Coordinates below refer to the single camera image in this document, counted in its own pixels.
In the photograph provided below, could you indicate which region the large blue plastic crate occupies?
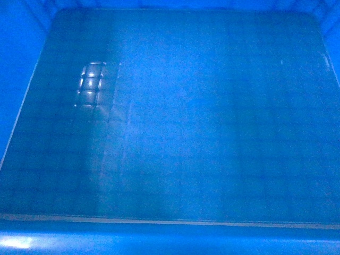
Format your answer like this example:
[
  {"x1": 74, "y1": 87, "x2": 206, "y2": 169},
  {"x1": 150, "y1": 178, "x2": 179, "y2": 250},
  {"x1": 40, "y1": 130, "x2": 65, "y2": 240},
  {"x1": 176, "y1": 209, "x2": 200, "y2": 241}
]
[{"x1": 1, "y1": 1, "x2": 339, "y2": 254}]

